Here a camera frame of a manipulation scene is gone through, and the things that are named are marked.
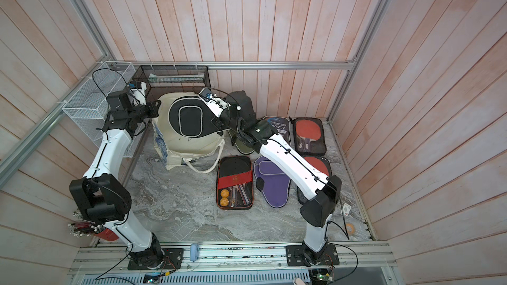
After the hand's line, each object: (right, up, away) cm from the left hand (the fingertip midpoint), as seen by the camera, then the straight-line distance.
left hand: (161, 103), depth 84 cm
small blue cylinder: (+18, -59, -11) cm, 62 cm away
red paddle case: (+72, -15, +25) cm, 77 cm away
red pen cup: (-16, -46, -18) cm, 52 cm away
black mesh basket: (-3, +11, +4) cm, 12 cm away
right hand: (+24, -3, -15) cm, 29 cm away
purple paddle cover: (+50, -36, +9) cm, 62 cm away
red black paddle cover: (+31, -36, +7) cm, 49 cm away
